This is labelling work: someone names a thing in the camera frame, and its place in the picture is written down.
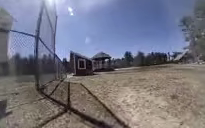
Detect gazebo with pitched roof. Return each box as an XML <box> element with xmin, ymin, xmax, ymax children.
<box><xmin>91</xmin><ymin>51</ymin><xmax>114</xmax><ymax>72</ymax></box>

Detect tall pine trees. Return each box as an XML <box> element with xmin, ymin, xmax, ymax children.
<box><xmin>178</xmin><ymin>0</ymin><xmax>205</xmax><ymax>63</ymax></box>

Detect building with sloped roof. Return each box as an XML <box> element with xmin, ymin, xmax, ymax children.
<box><xmin>172</xmin><ymin>48</ymin><xmax>195</xmax><ymax>64</ymax></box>

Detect distant row of trees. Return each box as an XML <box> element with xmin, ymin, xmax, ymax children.
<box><xmin>110</xmin><ymin>50</ymin><xmax>178</xmax><ymax>69</ymax></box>

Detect tall chain-link fence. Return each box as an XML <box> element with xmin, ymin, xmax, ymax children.
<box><xmin>6</xmin><ymin>0</ymin><xmax>71</xmax><ymax>92</ymax></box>

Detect dry brown grass field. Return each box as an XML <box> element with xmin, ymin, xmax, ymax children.
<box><xmin>0</xmin><ymin>63</ymin><xmax>205</xmax><ymax>128</ymax></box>

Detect dark red shed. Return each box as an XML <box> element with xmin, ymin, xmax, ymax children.
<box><xmin>69</xmin><ymin>50</ymin><xmax>95</xmax><ymax>77</ymax></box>

